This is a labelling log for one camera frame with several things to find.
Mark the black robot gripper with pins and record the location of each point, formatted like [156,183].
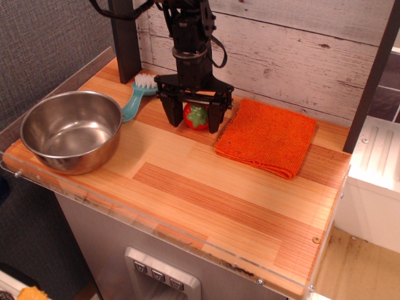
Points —
[194,82]

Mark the red toy strawberry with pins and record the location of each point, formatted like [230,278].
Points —
[196,116]

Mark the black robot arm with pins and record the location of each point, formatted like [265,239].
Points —
[191,26]

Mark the orange folded towel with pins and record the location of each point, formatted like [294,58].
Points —
[268,138]

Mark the teal dish brush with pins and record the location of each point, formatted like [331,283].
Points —
[143,85]

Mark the stainless steel bowl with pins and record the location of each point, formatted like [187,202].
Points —
[74,132]

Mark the grey toy fridge cabinet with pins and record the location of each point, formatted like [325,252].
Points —
[103,237]

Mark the silver dispenser panel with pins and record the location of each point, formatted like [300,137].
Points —
[154,279]

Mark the white toy sink unit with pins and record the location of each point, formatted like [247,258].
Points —
[369,208]

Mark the yellow object bottom left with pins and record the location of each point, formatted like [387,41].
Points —
[32,293]

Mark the dark left post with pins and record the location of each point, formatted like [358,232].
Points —
[125,41]

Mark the dark post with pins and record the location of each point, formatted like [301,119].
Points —
[378,66]
[125,41]

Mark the clear acrylic guard rail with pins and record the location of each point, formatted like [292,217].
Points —
[261,227]

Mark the dark right post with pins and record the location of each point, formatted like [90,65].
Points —
[378,66]

